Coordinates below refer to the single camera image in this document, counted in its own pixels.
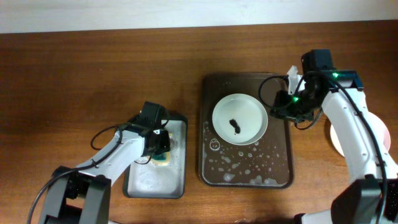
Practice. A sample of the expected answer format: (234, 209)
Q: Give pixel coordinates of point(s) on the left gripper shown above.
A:
(163, 134)

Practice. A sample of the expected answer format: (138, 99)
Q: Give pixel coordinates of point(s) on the dark green soapy tray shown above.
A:
(147, 180)

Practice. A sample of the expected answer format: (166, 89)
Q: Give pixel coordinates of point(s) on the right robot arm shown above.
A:
(371, 196)

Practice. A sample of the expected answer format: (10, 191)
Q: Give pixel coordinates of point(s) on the brown plastic tray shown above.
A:
(266, 163)

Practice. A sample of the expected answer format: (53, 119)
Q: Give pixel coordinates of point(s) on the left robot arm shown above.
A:
(82, 194)

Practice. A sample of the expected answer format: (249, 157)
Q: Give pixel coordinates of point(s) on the green and yellow sponge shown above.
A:
(161, 159)

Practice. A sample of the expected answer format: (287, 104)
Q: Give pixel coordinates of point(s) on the cream white plate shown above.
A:
(335, 142)

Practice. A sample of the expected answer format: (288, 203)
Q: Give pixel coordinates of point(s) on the pale green plate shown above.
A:
(239, 119)

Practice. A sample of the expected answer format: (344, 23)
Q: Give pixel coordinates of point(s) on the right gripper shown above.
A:
(280, 102)

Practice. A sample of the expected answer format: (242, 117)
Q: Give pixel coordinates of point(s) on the pink plate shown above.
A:
(382, 132)

